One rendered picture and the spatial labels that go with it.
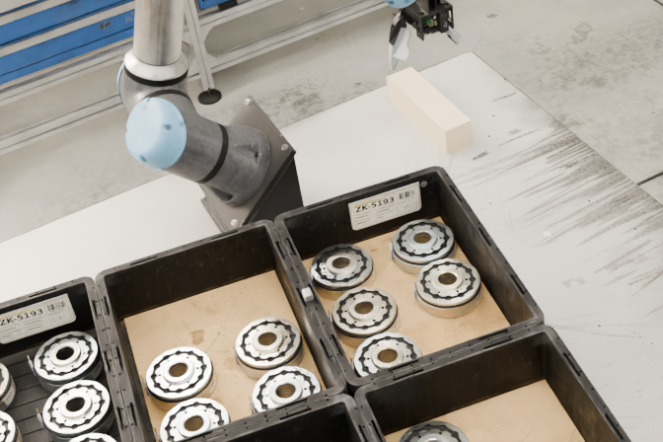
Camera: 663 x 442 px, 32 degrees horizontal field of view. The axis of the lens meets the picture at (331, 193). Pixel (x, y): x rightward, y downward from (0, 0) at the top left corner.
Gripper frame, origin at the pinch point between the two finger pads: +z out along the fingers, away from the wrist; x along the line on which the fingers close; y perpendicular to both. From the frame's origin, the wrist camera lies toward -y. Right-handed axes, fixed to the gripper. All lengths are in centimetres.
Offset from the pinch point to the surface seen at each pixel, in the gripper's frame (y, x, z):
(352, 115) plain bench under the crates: -11.6, -12.2, 16.3
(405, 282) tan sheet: 51, -34, 3
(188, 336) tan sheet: 42, -68, 3
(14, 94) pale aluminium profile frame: -138, -68, 58
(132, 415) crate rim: 61, -82, -7
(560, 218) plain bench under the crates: 40.6, 4.1, 16.2
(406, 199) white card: 39.2, -26.1, -2.6
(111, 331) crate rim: 44, -79, -7
